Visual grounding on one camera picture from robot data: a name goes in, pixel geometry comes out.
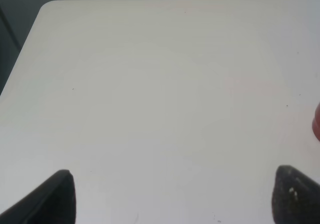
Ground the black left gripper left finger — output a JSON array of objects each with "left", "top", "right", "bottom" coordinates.
[{"left": 0, "top": 169, "right": 76, "bottom": 224}]

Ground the red plastic cup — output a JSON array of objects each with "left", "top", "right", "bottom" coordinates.
[{"left": 312, "top": 103, "right": 320, "bottom": 141}]

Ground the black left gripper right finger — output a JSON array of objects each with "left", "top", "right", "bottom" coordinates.
[{"left": 271, "top": 165, "right": 320, "bottom": 224}]

